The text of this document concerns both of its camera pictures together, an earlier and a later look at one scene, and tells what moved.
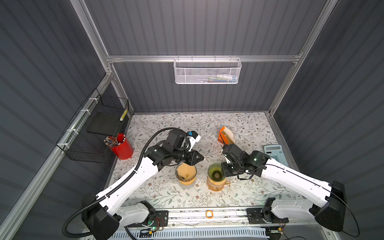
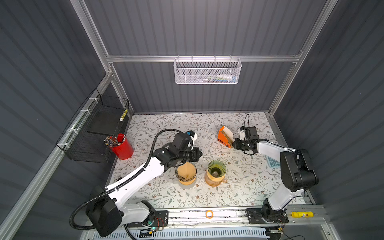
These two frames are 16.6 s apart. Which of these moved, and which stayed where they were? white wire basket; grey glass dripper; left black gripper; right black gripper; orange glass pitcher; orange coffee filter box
Moved: orange glass pitcher; right black gripper
Stayed: white wire basket; left black gripper; orange coffee filter box; grey glass dripper
